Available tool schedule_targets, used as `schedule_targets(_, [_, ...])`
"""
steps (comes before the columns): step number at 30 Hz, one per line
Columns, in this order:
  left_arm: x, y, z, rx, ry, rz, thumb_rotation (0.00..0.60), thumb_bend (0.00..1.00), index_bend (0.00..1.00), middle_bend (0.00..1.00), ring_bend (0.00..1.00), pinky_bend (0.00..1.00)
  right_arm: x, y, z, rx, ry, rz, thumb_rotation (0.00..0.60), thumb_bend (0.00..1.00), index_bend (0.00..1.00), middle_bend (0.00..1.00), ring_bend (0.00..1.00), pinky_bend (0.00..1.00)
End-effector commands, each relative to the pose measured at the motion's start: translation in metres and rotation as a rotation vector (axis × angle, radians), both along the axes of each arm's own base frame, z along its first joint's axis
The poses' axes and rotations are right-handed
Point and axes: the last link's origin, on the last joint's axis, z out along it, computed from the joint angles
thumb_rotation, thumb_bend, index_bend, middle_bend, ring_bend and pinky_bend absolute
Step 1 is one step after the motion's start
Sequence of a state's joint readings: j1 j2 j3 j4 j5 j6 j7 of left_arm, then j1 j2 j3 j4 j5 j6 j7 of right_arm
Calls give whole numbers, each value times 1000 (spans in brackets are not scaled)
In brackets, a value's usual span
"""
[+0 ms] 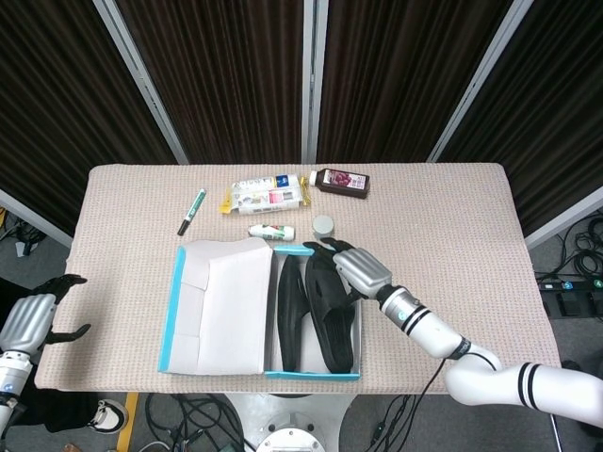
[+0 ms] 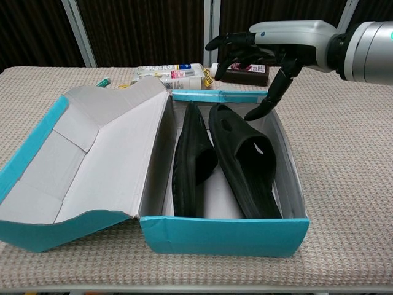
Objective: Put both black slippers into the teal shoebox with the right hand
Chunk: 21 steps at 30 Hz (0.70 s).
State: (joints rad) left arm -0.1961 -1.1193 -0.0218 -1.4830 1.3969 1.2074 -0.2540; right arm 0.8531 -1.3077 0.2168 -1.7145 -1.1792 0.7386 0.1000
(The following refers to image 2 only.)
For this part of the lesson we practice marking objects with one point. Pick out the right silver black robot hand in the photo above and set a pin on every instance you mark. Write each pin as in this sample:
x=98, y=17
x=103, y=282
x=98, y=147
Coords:
x=294, y=37

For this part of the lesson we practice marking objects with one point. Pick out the black rubber slipper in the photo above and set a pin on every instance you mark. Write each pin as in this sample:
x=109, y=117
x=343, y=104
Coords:
x=190, y=159
x=245, y=159

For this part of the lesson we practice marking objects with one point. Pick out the teal cardboard shoe box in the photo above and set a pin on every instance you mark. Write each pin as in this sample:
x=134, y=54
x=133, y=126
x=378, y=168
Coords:
x=221, y=236

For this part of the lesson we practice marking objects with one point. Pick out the brown juice bottle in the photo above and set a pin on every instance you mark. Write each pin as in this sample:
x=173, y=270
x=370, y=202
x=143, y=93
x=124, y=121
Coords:
x=255, y=78

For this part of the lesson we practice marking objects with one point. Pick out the white tube blue label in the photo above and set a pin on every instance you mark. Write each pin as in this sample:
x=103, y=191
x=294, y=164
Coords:
x=165, y=67

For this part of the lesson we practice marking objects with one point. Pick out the green white marker pen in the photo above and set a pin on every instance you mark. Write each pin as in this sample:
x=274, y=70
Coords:
x=102, y=82

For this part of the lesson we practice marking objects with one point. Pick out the beige woven tablecloth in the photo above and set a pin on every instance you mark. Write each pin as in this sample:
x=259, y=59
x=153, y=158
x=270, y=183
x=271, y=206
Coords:
x=184, y=273

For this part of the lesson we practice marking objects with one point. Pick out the white partition frame post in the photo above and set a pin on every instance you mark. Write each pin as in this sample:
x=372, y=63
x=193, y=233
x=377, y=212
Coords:
x=348, y=12
x=79, y=33
x=212, y=24

